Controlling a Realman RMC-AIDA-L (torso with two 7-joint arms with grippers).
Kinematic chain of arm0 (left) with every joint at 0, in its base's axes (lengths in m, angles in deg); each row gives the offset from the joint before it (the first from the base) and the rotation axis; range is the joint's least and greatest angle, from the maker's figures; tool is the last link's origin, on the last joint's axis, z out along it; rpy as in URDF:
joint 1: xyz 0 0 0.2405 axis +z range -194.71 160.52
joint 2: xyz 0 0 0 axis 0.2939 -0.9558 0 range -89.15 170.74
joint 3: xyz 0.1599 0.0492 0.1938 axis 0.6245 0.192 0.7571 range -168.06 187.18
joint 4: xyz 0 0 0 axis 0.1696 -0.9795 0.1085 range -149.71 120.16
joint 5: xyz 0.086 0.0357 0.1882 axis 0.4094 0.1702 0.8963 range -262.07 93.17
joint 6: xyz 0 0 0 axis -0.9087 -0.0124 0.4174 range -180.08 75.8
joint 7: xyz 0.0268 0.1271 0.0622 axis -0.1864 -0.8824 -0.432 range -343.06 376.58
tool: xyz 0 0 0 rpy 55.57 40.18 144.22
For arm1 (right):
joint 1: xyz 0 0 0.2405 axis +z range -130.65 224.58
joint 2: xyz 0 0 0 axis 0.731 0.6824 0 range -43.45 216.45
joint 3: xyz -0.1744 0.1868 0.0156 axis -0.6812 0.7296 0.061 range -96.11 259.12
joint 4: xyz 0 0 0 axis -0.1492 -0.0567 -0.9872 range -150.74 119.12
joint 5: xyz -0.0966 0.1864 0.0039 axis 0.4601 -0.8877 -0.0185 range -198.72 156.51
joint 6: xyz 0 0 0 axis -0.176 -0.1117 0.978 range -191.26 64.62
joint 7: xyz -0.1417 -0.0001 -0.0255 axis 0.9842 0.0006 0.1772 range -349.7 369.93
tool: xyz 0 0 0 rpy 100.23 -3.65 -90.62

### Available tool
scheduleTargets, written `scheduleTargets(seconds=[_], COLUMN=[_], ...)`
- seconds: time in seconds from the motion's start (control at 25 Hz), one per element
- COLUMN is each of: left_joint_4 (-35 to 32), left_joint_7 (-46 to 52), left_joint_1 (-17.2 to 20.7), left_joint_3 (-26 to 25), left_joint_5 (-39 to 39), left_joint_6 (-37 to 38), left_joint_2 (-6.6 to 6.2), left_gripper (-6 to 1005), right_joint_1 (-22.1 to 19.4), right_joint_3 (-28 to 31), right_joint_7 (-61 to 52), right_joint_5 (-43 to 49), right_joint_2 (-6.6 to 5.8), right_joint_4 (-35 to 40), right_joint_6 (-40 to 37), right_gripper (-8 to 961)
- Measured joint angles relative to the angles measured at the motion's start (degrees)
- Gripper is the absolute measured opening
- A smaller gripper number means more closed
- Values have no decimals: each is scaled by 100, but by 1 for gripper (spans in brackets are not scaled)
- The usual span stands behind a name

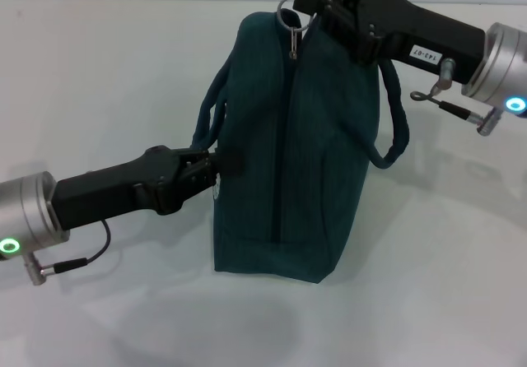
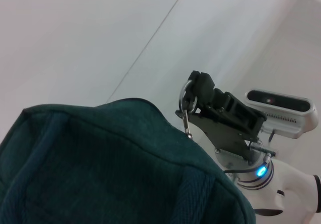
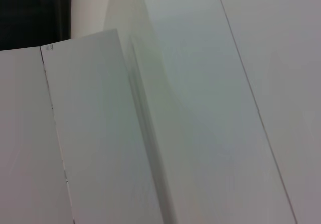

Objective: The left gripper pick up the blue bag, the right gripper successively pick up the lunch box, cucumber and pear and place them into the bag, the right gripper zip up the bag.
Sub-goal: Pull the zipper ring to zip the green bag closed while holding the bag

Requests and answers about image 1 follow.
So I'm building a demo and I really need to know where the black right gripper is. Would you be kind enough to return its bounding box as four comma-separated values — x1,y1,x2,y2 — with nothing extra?
294,0,487,85

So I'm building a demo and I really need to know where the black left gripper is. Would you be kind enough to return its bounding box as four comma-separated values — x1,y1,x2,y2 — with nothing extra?
53,144,243,229

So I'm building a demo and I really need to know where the dark blue insulated bag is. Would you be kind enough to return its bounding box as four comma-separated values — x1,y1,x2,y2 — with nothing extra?
193,0,412,286

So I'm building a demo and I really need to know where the right gripper thin cable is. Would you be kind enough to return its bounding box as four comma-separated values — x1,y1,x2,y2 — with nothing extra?
410,57,508,137

